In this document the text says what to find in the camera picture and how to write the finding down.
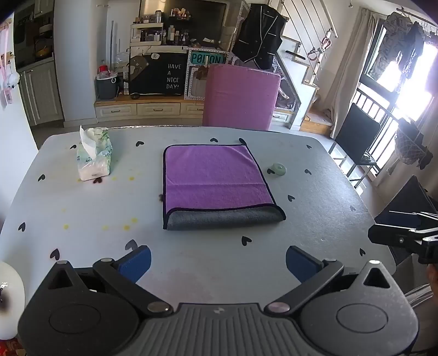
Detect purple and grey towel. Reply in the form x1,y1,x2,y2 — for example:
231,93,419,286
162,144,287,231

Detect cream tall cupboard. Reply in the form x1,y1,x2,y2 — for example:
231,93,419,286
17,60,65,126

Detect black letter board cabinet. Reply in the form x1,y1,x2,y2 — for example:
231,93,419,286
128,52,188,96

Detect hanging net bag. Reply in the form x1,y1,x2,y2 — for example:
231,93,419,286
394,119,434,170

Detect white shelf organizer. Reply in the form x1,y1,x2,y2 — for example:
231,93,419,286
129,22,165,47

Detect black jacket with white piping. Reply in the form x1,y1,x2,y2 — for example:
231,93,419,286
232,3,287,71

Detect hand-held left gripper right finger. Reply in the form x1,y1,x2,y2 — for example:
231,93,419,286
264,245,395,316

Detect cream low drawer cabinet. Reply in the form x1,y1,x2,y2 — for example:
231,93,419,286
94,94,206,121

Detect green tissue pack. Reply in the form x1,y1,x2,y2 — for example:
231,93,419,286
76,125,113,182

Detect white round object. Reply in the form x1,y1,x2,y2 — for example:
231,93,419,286
0,262,27,340

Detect grey bucket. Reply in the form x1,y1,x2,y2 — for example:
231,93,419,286
95,73,121,101

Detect white plush toy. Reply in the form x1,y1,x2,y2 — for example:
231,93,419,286
7,65,20,90

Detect teal sign plate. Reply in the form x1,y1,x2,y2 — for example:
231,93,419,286
189,51,227,66

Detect white heart print tablecloth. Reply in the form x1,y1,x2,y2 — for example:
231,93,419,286
0,125,397,309

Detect yellow pot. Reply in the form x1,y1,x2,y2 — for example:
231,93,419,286
34,39,54,58

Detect beige curtain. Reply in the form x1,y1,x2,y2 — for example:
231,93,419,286
323,8,387,137

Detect pink upholstered chair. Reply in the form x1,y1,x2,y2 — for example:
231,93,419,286
202,64,282,131

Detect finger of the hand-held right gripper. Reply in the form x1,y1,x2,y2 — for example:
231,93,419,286
367,223,427,248
388,210,438,229

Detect black metal frame chair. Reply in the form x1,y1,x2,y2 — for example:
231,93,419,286
328,103,383,189

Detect hanging dark clothes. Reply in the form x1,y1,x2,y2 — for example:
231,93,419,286
378,12,428,93

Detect black folding chair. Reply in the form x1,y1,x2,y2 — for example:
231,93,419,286
374,176,438,266

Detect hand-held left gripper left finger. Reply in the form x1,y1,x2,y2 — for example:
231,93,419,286
43,245,174,316

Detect metal stair railing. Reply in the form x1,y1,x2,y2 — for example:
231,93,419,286
274,0,339,66

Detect person's right forearm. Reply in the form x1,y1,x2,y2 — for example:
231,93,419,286
426,263,438,299

